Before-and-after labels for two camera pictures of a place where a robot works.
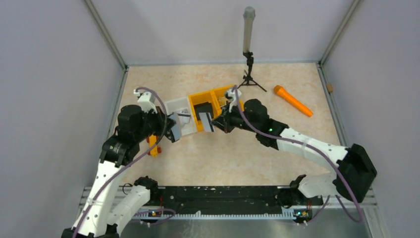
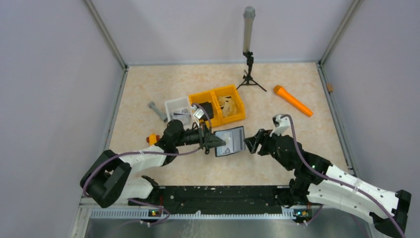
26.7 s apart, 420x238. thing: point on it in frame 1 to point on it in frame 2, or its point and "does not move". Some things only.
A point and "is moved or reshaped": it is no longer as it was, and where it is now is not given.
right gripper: [223, 122] to [263, 137]
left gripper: [165, 122] to [213, 142]
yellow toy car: [152, 140] does not move
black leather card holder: [176, 128] is moved or reshaped
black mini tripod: [248, 80] does not move
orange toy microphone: [280, 90] does not move
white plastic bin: [183, 107] does not move
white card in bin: [184, 116] does not move
